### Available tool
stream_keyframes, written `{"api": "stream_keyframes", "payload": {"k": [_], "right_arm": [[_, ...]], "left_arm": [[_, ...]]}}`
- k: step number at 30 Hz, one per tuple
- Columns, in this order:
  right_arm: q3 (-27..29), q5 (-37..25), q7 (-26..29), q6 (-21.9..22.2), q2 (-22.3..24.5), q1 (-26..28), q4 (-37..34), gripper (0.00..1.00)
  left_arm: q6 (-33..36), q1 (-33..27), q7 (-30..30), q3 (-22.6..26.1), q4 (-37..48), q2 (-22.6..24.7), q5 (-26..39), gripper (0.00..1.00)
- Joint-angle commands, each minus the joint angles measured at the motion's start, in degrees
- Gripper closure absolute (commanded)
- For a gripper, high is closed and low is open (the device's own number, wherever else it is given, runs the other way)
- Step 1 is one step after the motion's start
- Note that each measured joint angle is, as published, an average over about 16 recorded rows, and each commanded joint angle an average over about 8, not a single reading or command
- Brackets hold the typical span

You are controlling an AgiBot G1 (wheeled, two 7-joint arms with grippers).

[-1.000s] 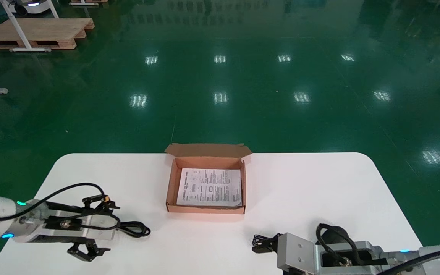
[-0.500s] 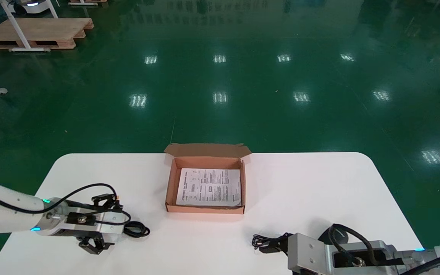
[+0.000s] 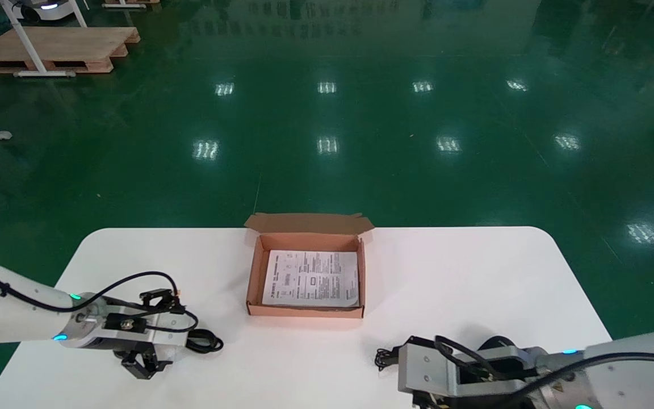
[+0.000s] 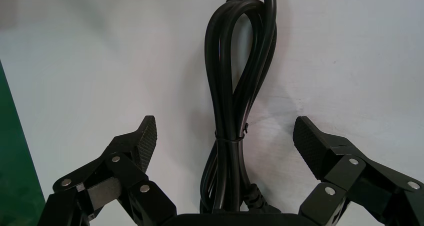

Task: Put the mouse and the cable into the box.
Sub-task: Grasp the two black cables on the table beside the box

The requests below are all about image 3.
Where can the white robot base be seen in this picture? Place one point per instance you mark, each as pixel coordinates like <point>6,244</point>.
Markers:
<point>49,8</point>

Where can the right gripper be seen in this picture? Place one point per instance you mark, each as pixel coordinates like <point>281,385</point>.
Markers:
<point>423,369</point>

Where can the white printed paper leaflet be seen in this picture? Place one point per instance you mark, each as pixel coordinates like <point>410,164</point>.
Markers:
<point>311,278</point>

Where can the small wooden pallet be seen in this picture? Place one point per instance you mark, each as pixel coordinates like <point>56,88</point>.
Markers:
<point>131,3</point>

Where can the white desk frame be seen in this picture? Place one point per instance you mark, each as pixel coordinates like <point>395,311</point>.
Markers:
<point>26,42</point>

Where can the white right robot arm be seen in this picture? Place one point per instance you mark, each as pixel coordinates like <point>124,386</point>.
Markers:
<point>633,375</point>

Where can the large wooden pallet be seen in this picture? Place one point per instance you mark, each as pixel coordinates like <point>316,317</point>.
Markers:
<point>60,48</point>

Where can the brown cardboard storage box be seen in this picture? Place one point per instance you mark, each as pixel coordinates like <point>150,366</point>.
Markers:
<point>307,241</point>

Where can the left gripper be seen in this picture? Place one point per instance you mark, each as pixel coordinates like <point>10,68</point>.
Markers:
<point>134,332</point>

